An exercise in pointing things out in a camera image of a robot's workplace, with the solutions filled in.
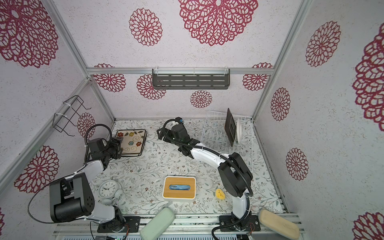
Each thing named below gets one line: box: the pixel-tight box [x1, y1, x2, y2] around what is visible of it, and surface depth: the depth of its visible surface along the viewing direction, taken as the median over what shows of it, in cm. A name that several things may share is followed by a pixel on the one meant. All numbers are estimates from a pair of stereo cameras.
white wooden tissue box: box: [162, 176, 197, 201], surface depth 83 cm
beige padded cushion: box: [258, 209, 300, 240], surface depth 73 cm
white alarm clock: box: [98, 179, 123, 205], surface depth 83 cm
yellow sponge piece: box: [215, 188, 226, 200], surface depth 83 cm
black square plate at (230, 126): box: [224, 108, 236, 147], surface depth 96 cm
